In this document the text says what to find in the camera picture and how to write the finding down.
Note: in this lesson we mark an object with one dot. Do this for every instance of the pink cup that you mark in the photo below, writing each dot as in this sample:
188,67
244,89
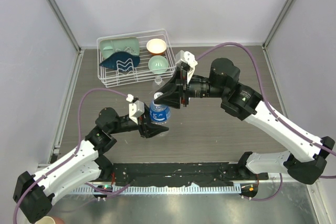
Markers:
57,220

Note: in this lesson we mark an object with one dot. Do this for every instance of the beige paper cup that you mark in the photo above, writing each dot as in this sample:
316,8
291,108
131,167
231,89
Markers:
47,220

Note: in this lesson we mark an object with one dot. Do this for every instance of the white bottle cap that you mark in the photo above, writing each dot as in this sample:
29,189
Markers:
157,95

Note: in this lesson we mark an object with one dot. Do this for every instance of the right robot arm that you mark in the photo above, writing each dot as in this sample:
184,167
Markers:
306,155

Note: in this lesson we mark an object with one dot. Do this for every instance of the light green divided plate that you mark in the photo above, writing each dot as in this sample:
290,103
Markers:
130,45

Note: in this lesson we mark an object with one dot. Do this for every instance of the clear unlabelled plastic bottle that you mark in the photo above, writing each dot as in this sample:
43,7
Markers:
158,83

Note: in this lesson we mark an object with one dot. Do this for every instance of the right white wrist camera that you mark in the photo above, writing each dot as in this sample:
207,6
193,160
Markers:
185,60

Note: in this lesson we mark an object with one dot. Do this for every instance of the orange white bowl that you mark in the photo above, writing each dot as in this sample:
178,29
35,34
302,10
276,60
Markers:
156,46

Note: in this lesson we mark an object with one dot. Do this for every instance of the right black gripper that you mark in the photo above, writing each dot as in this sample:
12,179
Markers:
177,89

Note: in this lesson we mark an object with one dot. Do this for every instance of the light green bowl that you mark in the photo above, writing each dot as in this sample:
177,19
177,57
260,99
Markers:
158,64

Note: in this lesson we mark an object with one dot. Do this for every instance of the blue label water bottle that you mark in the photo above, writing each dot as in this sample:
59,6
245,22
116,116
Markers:
160,114

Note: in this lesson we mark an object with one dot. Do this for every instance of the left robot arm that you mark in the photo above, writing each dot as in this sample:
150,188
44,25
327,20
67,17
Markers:
35,194

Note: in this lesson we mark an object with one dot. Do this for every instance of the dark blue leaf plate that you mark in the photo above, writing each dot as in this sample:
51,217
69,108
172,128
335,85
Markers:
121,61

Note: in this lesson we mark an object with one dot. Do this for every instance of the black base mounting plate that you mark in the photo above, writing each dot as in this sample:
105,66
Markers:
209,174

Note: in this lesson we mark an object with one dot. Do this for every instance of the white slotted cable duct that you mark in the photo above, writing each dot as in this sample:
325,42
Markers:
192,189

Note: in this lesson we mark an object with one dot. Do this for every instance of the white wire dish rack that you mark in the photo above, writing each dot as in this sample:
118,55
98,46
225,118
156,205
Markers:
111,78

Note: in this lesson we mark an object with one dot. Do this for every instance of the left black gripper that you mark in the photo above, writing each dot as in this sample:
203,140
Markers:
147,129

